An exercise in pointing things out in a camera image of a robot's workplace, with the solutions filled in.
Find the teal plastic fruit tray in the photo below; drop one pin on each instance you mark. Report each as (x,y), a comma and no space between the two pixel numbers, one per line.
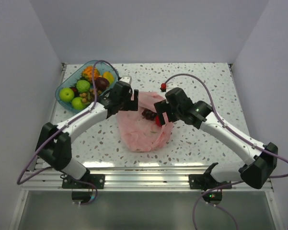
(76,76)

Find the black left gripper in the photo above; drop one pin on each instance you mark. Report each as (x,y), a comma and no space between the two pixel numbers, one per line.
(132,105)

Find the toy pineapple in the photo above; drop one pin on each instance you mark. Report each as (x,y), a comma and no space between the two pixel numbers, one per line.
(90,73)

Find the orange yellow toy mango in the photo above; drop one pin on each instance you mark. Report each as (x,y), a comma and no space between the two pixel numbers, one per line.
(107,75)

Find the red toy strawberry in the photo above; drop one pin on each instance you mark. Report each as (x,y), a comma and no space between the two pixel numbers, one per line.
(157,121)

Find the green toy custard apple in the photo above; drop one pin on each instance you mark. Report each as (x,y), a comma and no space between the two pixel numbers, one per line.
(83,86)

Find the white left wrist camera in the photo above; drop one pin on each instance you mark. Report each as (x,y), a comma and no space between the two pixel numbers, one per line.
(126,79)

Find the dark purple toy fruit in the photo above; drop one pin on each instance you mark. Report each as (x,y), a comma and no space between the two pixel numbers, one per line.
(102,83)

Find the aluminium mounting rail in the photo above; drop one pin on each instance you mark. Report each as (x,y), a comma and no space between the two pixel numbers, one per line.
(123,179)

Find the dark toy grape bunch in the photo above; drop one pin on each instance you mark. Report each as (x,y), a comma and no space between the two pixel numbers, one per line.
(149,115)

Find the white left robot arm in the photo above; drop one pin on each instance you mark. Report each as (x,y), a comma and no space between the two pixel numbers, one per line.
(54,144)

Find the brown toy longan bunch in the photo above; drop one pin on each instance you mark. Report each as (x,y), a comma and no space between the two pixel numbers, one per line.
(88,96)

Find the pink plastic bag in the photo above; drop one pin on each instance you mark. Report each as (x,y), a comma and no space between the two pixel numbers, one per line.
(140,134)

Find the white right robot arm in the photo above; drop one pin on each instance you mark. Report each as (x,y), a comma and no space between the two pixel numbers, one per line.
(257,159)

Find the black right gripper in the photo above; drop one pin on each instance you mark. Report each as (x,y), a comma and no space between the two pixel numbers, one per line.
(161,107)

